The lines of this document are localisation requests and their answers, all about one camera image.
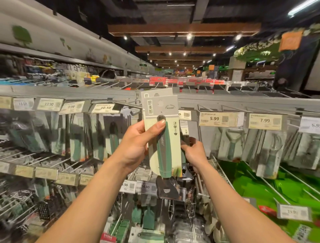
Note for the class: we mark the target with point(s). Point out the person's left hand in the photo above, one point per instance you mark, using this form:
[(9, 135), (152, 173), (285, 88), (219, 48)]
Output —
[(132, 147)]

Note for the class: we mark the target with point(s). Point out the person's right hand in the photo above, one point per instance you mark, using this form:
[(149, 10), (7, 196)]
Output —
[(196, 155)]

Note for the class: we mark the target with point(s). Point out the kitchen tools display rack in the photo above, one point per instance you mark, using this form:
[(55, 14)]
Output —
[(210, 97)]

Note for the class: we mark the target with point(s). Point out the person's left forearm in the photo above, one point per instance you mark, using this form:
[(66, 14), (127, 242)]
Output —
[(85, 210)]

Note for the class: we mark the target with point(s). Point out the person's right forearm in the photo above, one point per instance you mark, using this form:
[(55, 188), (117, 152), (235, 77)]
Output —
[(240, 210)]

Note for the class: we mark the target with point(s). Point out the rows of hanging utensil packets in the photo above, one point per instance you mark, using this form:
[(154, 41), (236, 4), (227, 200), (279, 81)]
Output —
[(75, 135)]

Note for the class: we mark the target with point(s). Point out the group of green packets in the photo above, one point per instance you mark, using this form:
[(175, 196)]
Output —
[(260, 185)]

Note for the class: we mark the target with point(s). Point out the green foliage ceiling decor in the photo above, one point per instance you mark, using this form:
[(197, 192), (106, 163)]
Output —
[(260, 50)]

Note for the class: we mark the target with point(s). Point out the black chalkboard pillar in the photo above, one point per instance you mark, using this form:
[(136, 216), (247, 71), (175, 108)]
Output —
[(295, 70)]

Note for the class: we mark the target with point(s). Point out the orange aisle number sign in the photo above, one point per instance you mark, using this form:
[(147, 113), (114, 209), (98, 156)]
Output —
[(291, 41)]

